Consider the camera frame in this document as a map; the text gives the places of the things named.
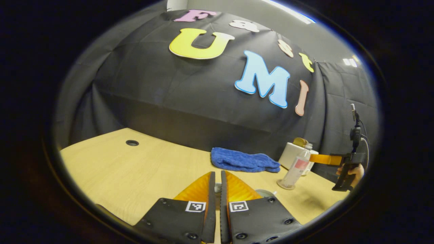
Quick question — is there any clear pink-label water bottle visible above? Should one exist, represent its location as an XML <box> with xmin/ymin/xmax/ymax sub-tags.
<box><xmin>278</xmin><ymin>144</ymin><xmax>312</xmax><ymax>189</ymax></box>

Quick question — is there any white toaster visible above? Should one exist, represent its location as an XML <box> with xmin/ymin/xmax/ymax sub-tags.
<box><xmin>278</xmin><ymin>142</ymin><xmax>319</xmax><ymax>176</ymax></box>

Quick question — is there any blue towel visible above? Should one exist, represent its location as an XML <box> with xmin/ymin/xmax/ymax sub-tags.
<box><xmin>210</xmin><ymin>147</ymin><xmax>281</xmax><ymax>173</ymax></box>

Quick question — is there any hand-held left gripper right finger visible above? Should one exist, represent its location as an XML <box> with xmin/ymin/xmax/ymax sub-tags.
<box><xmin>220</xmin><ymin>170</ymin><xmax>302</xmax><ymax>244</ymax></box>

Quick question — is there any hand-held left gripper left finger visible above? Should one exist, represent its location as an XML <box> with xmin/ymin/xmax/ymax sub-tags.
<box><xmin>134</xmin><ymin>171</ymin><xmax>216</xmax><ymax>244</ymax></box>

